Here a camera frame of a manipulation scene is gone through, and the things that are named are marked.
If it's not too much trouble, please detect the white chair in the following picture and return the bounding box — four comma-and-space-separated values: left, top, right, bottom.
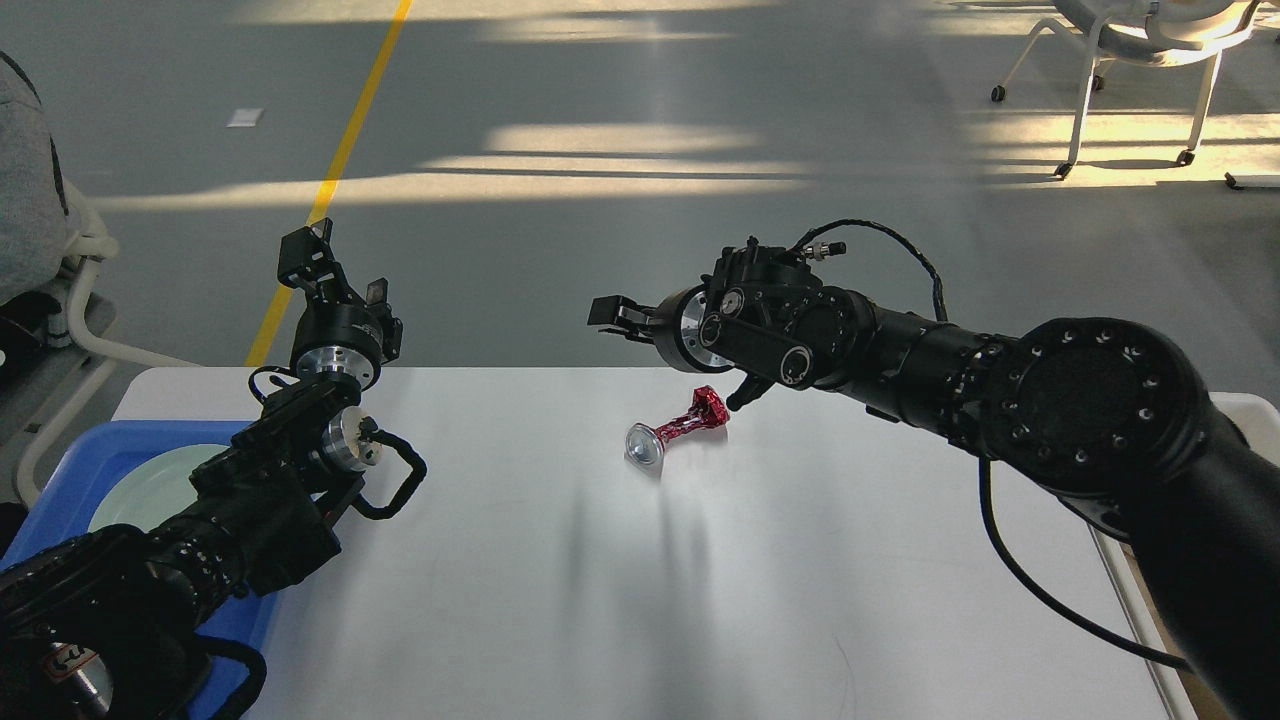
989, 1, 1261, 181
3, 55, 182, 509

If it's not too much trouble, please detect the crushed red soda can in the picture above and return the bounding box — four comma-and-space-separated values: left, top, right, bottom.
623, 386, 731, 468

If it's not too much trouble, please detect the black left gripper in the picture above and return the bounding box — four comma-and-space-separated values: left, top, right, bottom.
276, 218, 404, 389

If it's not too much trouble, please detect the white plastic bin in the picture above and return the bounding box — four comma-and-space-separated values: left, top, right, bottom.
1091, 392, 1279, 719

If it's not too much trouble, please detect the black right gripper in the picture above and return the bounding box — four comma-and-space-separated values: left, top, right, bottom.
588, 286, 733, 374

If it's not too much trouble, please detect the white chair top right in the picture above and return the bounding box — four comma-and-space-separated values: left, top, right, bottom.
989, 1, 1261, 181

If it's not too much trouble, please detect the white chair left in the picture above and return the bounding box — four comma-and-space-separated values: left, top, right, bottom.
3, 55, 182, 509

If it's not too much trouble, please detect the light green plate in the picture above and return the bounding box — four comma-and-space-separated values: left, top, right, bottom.
88, 443, 229, 532

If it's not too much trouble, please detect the blue plastic tray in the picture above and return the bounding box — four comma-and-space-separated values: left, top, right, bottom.
0, 420, 283, 720

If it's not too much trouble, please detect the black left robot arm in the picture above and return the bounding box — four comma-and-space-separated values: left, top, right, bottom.
3, 218, 428, 719

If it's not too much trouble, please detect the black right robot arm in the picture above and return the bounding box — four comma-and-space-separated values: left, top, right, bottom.
588, 220, 1279, 719

